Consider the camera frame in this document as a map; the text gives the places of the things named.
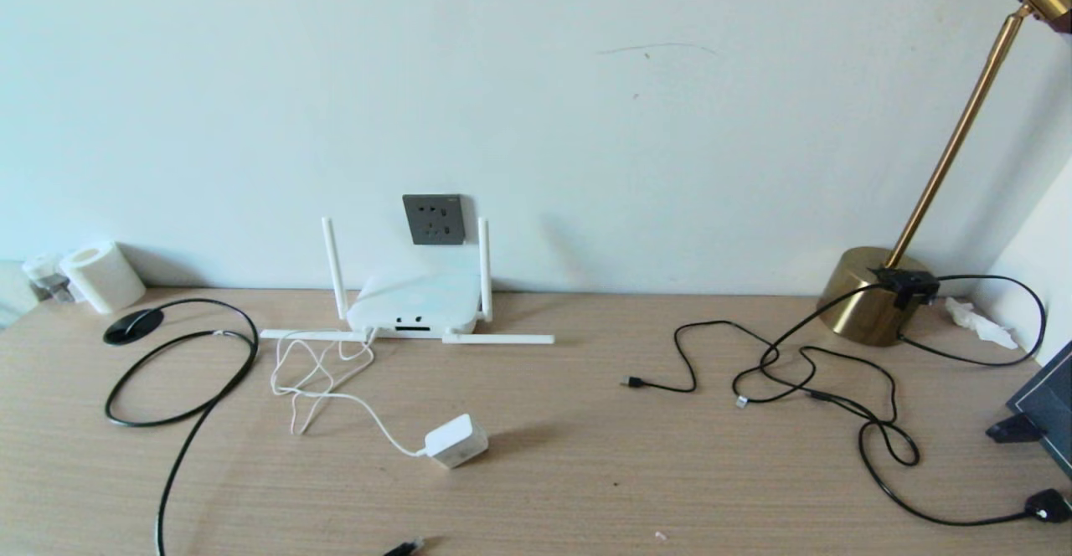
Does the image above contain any white power adapter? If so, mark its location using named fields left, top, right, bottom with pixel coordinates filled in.
left=424, top=414, right=489, bottom=469

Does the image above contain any thin white adapter cable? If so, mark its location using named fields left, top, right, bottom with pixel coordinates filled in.
left=270, top=330, right=428, bottom=458

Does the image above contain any black ethernet cable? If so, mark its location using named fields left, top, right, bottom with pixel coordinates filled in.
left=105, top=298, right=424, bottom=556

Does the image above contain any white wifi router with antennas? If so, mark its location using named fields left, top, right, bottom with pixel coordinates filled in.
left=260, top=217, right=555, bottom=346

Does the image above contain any brass desk lamp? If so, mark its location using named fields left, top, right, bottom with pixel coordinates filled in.
left=817, top=0, right=1072, bottom=348

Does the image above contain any small black adapter box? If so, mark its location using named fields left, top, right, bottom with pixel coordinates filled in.
left=871, top=265, right=941, bottom=310

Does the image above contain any white toilet paper roll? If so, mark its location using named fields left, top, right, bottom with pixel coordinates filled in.
left=59, top=240, right=147, bottom=315

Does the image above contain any crumpled white tissue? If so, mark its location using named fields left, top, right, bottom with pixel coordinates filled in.
left=945, top=296, right=1021, bottom=350

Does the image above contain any small clear plastic container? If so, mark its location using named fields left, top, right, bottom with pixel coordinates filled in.
left=21, top=255, right=76, bottom=304

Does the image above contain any dark framed board with stand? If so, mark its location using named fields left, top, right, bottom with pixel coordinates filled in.
left=985, top=340, right=1072, bottom=480

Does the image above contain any grey wall socket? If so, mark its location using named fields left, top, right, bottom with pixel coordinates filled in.
left=402, top=194, right=465, bottom=245

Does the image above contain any black USB cable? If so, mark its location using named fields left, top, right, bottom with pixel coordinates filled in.
left=620, top=319, right=901, bottom=423

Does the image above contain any black cable with white tip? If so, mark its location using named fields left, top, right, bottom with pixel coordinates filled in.
left=732, top=284, right=889, bottom=410

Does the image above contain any thin black looped cable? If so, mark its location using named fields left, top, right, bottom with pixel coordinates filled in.
left=896, top=274, right=1048, bottom=368

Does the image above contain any black power cord with plug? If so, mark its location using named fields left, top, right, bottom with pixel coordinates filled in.
left=804, top=389, right=1072, bottom=528

